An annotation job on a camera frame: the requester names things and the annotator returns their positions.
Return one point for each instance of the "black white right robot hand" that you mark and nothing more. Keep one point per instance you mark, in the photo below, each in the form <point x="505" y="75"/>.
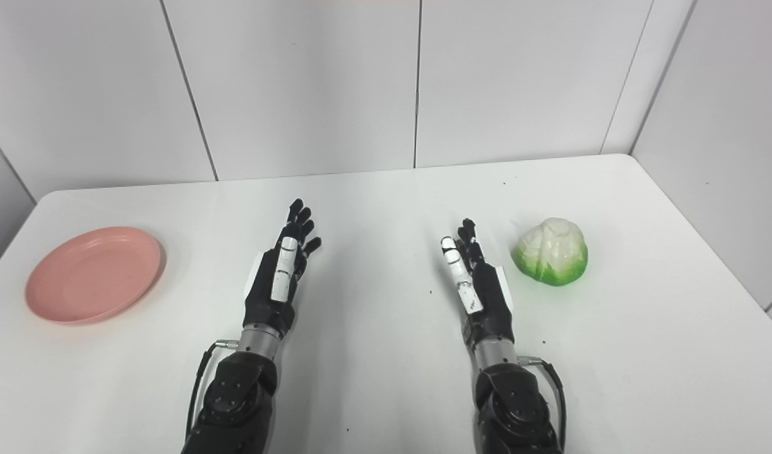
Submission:
<point x="489" y="302"/>

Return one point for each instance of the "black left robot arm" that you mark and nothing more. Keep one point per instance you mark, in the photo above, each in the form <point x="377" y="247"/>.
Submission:
<point x="237" y="397"/>

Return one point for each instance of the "green white toy cabbage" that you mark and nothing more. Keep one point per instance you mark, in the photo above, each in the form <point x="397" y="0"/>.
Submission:
<point x="551" y="252"/>

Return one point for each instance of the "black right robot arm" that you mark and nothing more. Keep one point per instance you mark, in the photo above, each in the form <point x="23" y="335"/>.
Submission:
<point x="515" y="403"/>

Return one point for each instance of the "pink round plate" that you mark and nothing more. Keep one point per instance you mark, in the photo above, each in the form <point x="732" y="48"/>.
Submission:
<point x="92" y="275"/>

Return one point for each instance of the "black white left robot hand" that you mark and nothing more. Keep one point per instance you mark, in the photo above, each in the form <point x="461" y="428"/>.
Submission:
<point x="269" y="302"/>

